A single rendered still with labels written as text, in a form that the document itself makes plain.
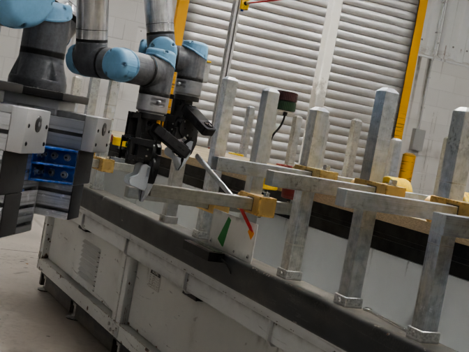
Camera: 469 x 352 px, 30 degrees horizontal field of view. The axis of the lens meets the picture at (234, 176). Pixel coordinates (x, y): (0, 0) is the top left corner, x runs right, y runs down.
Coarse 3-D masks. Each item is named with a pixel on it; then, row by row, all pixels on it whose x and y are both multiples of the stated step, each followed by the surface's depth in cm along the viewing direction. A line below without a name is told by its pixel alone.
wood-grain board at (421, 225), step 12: (120, 132) 470; (192, 156) 317; (204, 156) 339; (228, 156) 390; (240, 156) 422; (384, 216) 209; (396, 216) 205; (420, 228) 197; (456, 240) 186; (468, 240) 183
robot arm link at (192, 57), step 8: (184, 48) 245; (192, 48) 244; (200, 48) 244; (208, 48) 248; (184, 56) 243; (192, 56) 244; (200, 56) 244; (184, 64) 244; (192, 64) 244; (200, 64) 245; (184, 72) 244; (192, 72) 244; (200, 72) 245; (200, 80) 246
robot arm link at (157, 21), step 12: (144, 0) 230; (156, 0) 228; (168, 0) 230; (144, 12) 232; (156, 12) 229; (168, 12) 230; (156, 24) 229; (168, 24) 230; (156, 36) 229; (168, 36) 230; (168, 48) 228
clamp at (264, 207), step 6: (240, 192) 230; (246, 192) 227; (258, 198) 221; (264, 198) 221; (270, 198) 222; (258, 204) 221; (264, 204) 221; (270, 204) 222; (246, 210) 226; (252, 210) 223; (258, 210) 221; (264, 210) 221; (270, 210) 222; (258, 216) 221; (264, 216) 221; (270, 216) 222
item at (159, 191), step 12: (156, 192) 211; (168, 192) 213; (180, 192) 214; (192, 192) 216; (204, 192) 217; (216, 192) 222; (216, 204) 219; (228, 204) 220; (240, 204) 222; (252, 204) 223; (276, 204) 227; (288, 204) 228
